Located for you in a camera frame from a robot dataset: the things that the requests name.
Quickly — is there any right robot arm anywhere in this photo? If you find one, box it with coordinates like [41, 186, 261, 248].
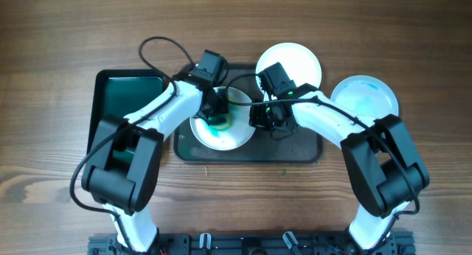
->
[257, 63, 430, 254]

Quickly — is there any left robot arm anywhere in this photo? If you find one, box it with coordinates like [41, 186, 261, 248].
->
[73, 50, 229, 254]

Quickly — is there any white plate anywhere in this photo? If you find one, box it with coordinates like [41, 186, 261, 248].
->
[190, 86, 255, 150]
[255, 43, 322, 101]
[330, 75, 400, 119]

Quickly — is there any dark grey serving tray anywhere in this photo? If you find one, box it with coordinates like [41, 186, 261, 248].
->
[173, 63, 323, 164]

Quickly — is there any green yellow sponge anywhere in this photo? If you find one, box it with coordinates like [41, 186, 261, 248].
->
[208, 113, 232, 131]

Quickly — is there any black water tray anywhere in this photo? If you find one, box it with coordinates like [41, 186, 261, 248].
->
[87, 69, 164, 150]

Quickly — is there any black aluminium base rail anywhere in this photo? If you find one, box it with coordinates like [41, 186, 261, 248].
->
[87, 231, 417, 255]

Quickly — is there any left black cable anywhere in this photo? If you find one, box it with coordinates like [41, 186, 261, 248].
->
[69, 36, 196, 253]

